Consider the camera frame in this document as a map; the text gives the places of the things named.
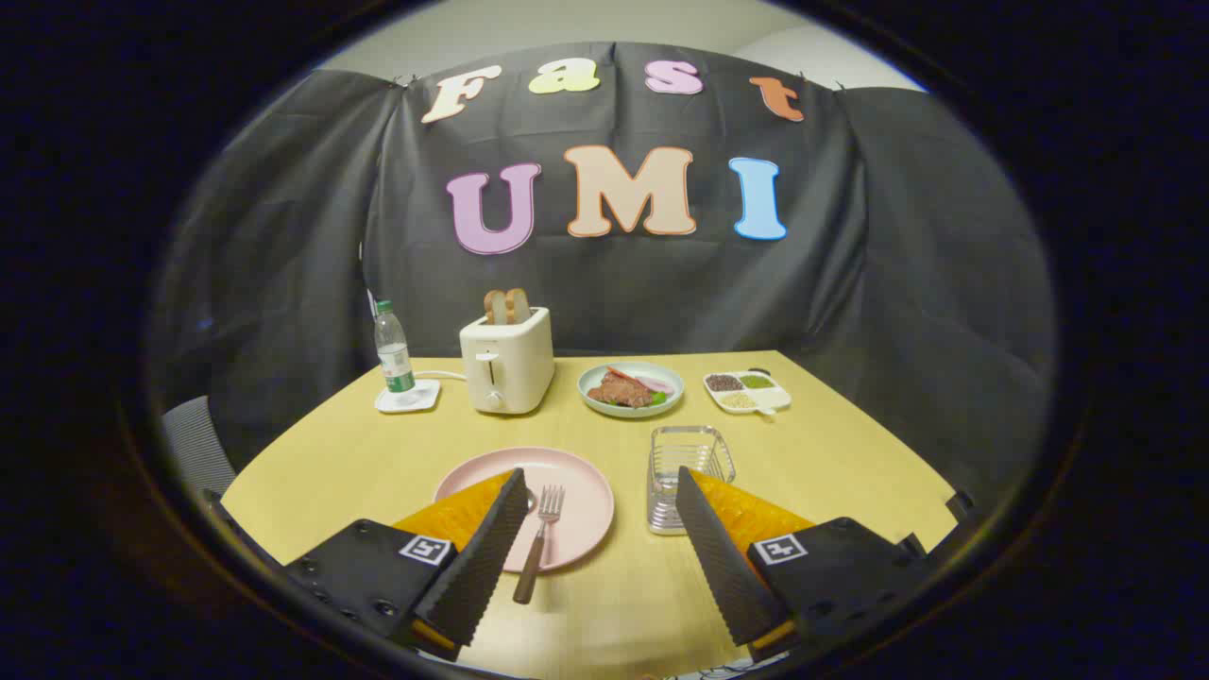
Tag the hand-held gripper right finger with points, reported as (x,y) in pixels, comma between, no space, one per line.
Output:
(723,567)

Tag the red vegetable slice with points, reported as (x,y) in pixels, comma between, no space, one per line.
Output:
(623,372)

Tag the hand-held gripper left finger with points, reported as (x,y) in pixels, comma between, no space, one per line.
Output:
(482,567)

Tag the green lettuce leaves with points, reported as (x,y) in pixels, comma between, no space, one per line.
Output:
(658,399)

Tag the pink ham slice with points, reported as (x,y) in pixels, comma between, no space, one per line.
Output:
(656,384)

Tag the pink round plate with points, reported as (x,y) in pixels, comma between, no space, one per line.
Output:
(576,491)

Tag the clear plastic water bottle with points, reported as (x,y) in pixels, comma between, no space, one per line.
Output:
(394,354)

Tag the black backdrop cloth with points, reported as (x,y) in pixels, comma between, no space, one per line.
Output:
(661,283)

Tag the pale green food plate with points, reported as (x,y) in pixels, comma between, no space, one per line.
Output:
(586,387)

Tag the toasted bread slice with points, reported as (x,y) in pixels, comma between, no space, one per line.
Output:
(494,307)
(519,305)

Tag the grey mesh chair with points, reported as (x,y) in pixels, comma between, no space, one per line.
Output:
(194,444)

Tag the cream white toaster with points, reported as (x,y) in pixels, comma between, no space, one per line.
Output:
(515,368)

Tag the brown meat piece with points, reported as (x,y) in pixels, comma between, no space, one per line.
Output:
(619,389)

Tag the white square coaster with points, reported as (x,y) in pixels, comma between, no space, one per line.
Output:
(425,397)

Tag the white divided condiment dish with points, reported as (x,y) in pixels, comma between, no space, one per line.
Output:
(770,397)

